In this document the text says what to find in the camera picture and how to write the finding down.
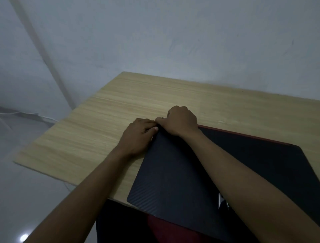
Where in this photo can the person's left hand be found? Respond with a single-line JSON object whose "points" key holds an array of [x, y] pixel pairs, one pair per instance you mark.
{"points": [[136, 140]]}

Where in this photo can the person's right hand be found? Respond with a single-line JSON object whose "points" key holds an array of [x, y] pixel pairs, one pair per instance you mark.
{"points": [[181, 122]]}

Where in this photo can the person's right thumb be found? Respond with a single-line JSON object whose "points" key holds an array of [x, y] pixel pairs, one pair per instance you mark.
{"points": [[162, 121]]}

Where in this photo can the person's left thumb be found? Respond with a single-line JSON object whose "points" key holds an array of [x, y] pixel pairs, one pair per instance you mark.
{"points": [[153, 130]]}

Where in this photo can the black laptop with red trim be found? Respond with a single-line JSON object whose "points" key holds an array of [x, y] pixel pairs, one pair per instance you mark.
{"points": [[172, 177]]}

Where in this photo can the person's left forearm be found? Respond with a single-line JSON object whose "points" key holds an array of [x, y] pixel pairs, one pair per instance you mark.
{"points": [[82, 197]]}

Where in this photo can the person's right forearm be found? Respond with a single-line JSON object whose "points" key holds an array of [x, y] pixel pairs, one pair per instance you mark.
{"points": [[250, 190]]}

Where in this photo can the black and red clothing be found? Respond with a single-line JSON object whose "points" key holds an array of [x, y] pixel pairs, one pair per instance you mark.
{"points": [[130, 225]]}

